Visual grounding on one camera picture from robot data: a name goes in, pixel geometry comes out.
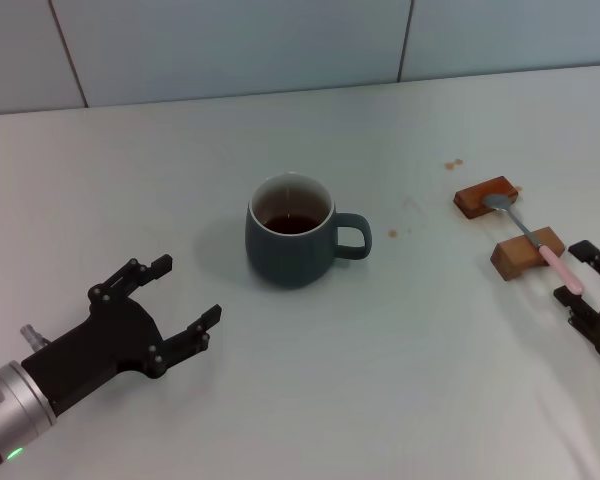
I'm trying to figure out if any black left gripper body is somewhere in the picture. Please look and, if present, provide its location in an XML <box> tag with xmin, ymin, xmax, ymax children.
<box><xmin>20</xmin><ymin>294</ymin><xmax>164</xmax><ymax>416</ymax></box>

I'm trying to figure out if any pink handled metal spoon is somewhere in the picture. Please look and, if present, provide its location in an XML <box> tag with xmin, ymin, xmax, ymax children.
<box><xmin>481</xmin><ymin>193</ymin><xmax>586</xmax><ymax>295</ymax></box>

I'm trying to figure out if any grey ceramic mug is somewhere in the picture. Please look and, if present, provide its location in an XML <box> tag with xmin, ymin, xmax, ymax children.
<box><xmin>244</xmin><ymin>172</ymin><xmax>374</xmax><ymax>290</ymax></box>

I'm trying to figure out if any silver plug on left gripper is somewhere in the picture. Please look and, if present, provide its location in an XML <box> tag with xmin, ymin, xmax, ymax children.
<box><xmin>19</xmin><ymin>324</ymin><xmax>51</xmax><ymax>354</ymax></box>

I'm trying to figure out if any arched brown wooden block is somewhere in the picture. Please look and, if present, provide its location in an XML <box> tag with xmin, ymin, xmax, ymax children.
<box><xmin>489</xmin><ymin>226</ymin><xmax>566</xmax><ymax>282</ymax></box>

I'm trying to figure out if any flat brown wooden block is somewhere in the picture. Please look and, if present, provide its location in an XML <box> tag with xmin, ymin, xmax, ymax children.
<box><xmin>453</xmin><ymin>174</ymin><xmax>523</xmax><ymax>220</ymax></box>

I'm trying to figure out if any dark coffee liquid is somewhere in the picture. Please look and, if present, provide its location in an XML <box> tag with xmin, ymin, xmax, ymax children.
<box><xmin>262</xmin><ymin>213</ymin><xmax>321</xmax><ymax>236</ymax></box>

